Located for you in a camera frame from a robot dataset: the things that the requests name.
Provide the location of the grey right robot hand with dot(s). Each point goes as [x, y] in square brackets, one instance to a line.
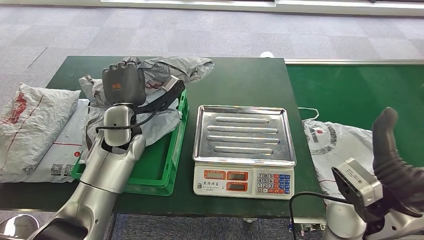
[397, 185]

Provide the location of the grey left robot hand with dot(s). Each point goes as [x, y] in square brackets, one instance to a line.
[124, 84]

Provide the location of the pale grey parcel bag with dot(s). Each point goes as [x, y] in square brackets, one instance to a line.
[159, 126]

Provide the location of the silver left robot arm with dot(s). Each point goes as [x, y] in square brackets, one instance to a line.
[106, 172]

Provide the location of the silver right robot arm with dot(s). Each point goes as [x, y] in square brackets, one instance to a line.
[341, 225]

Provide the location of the flat white parcel with QR code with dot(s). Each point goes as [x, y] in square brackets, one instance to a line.
[66, 149]

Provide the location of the white parcel with red print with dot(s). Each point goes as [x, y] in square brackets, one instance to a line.
[33, 126]

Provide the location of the green plastic crate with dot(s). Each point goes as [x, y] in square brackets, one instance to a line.
[159, 172]

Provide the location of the steel scale tray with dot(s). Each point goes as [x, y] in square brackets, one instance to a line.
[245, 136]

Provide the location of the white round cap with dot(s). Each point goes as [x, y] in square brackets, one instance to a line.
[267, 55]

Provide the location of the metal table leg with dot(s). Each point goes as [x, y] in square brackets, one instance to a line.
[250, 220]

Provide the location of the shiny chrome dome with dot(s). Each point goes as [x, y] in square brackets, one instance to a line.
[18, 228]

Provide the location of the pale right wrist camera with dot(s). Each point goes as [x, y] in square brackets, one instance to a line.
[357, 180]

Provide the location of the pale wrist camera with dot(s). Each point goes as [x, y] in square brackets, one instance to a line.
[357, 180]
[172, 86]

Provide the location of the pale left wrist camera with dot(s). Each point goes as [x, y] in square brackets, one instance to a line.
[172, 86]

